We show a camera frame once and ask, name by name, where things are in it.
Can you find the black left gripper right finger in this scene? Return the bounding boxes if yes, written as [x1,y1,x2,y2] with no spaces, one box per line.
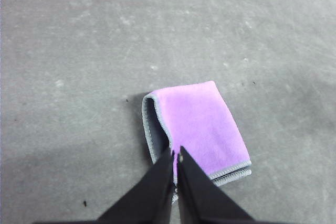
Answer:
[176,145,260,224]

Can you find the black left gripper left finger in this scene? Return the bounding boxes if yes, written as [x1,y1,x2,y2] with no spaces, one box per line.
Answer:
[96,147,175,224]

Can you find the purple towel with grey hem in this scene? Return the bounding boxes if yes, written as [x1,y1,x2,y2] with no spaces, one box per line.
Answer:
[141,80,253,204]

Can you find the grey table cloth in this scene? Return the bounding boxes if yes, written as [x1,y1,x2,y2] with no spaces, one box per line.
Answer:
[0,0,336,224]

